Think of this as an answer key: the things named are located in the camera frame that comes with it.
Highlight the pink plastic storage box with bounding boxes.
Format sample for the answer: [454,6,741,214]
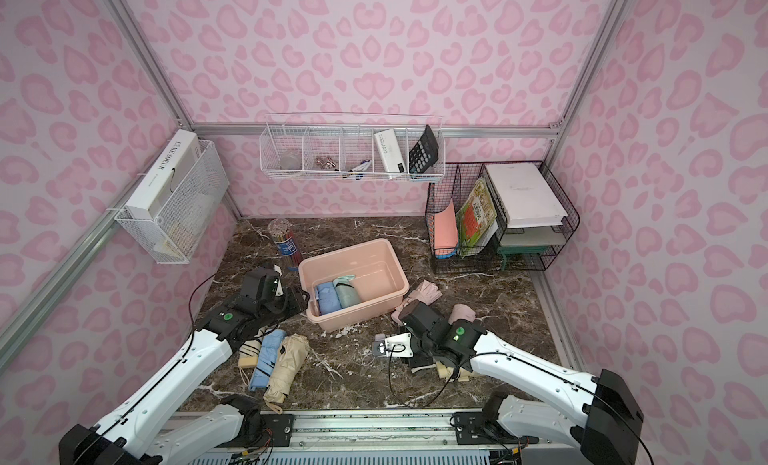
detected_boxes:
[299,238,410,331]

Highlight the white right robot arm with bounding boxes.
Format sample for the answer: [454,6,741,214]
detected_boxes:
[373,302,648,464]

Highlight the light blue umbrella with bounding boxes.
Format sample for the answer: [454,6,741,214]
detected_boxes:
[315,282,342,315]

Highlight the white small box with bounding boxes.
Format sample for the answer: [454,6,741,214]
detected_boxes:
[373,128,405,174]

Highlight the colored pencil tube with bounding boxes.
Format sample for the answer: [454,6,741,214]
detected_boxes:
[267,218,303,270]

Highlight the cream umbrella right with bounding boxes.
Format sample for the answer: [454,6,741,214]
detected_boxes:
[435,361,475,383]

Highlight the white long box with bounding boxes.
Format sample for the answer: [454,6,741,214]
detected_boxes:
[125,129,203,220]

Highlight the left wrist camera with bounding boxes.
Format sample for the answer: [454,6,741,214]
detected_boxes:
[272,265,284,297]

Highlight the white mesh side basket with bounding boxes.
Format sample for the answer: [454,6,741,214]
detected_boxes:
[116,140,229,265]

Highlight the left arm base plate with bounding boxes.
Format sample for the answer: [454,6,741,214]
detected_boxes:
[218,413,295,449]

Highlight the black calculator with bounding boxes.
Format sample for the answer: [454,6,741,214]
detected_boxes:
[408,125,439,174]

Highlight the black wire desk organizer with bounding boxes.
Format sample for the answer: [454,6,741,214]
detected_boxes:
[425,161,581,273]

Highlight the beige folded umbrella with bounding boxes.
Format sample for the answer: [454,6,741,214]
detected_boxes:
[263,334,311,414]

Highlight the green red book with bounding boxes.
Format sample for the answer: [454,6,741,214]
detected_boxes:
[457,177,498,258]

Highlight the white paper stack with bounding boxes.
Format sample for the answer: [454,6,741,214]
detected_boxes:
[485,162,568,229]

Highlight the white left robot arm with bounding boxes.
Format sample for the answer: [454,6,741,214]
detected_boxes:
[58,266,310,464]

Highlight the pale pink crumpled umbrella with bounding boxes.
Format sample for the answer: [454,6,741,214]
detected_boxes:
[390,280,443,325]

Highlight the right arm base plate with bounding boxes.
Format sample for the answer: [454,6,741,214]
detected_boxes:
[449,412,540,447]

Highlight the pink folder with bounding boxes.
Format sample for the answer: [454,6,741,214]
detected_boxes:
[433,202,459,259]

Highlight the mint green umbrella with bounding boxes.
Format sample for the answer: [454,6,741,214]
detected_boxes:
[332,275,362,309]

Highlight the white wire wall basket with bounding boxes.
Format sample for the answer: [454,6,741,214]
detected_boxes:
[259,112,448,182]

